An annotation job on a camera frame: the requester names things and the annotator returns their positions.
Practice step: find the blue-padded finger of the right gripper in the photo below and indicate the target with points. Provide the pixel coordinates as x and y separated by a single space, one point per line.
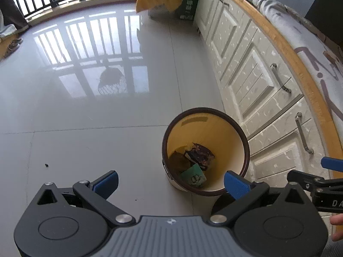
332 164

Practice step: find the metal drawer handle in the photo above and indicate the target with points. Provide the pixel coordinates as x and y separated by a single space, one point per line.
274 69
298 119

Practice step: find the white cabinet with drawers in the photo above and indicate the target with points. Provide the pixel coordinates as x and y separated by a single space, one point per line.
242 44

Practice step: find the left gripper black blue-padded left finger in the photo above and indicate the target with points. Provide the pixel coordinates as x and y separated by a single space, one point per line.
94 196

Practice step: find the pair of shoes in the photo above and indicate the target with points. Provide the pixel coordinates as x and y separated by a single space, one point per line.
12 47

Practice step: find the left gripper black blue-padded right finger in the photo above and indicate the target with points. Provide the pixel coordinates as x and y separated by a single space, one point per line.
246 194

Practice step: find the person's hand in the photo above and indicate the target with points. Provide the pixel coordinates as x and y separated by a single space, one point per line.
337 221

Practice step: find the green snack packet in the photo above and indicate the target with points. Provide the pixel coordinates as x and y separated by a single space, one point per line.
194 176

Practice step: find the yellow cloth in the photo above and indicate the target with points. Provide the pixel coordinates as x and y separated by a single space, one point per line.
170 5

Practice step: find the brown crumpled wrapper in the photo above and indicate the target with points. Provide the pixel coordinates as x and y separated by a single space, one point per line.
185 157

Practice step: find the metal drawer handle upper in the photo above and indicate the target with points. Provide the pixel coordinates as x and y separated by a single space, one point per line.
274 69

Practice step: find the metal drawer handle lower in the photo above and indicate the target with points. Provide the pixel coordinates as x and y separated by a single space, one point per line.
298 119

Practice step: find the round tan trash bin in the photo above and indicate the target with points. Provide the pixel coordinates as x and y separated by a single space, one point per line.
216 131

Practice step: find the cartoon print bed sheet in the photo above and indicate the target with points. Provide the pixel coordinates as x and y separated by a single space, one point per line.
313 48

